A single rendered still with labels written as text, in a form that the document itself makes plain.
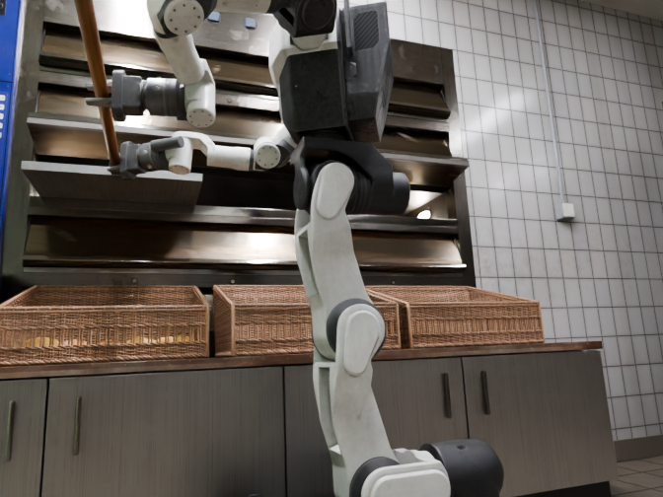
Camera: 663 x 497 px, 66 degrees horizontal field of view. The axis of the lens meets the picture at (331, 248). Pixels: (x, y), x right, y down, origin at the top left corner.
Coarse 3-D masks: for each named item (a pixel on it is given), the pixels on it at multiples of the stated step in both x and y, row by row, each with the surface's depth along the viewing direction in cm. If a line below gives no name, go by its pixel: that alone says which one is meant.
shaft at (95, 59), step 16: (80, 0) 85; (80, 16) 89; (96, 32) 95; (96, 48) 99; (96, 64) 104; (96, 80) 110; (96, 96) 117; (112, 128) 135; (112, 144) 143; (112, 160) 154
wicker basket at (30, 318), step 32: (32, 288) 170; (64, 288) 179; (96, 288) 183; (128, 288) 186; (160, 288) 190; (192, 288) 194; (0, 320) 132; (32, 320) 134; (64, 320) 137; (96, 320) 139; (128, 320) 181; (160, 320) 145; (192, 320) 148; (0, 352) 130; (32, 352) 132; (96, 352) 137; (128, 352) 140; (160, 352) 143; (192, 352) 146
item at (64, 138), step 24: (48, 120) 176; (48, 144) 186; (72, 144) 187; (96, 144) 189; (216, 144) 197; (240, 144) 199; (216, 168) 213; (288, 168) 219; (408, 168) 230; (432, 168) 232; (456, 168) 234
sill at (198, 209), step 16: (80, 208) 188; (96, 208) 189; (112, 208) 191; (128, 208) 193; (144, 208) 195; (160, 208) 197; (176, 208) 199; (192, 208) 202; (208, 208) 204; (224, 208) 206; (240, 208) 208; (256, 208) 210; (400, 224) 232; (416, 224) 235; (432, 224) 238; (448, 224) 241
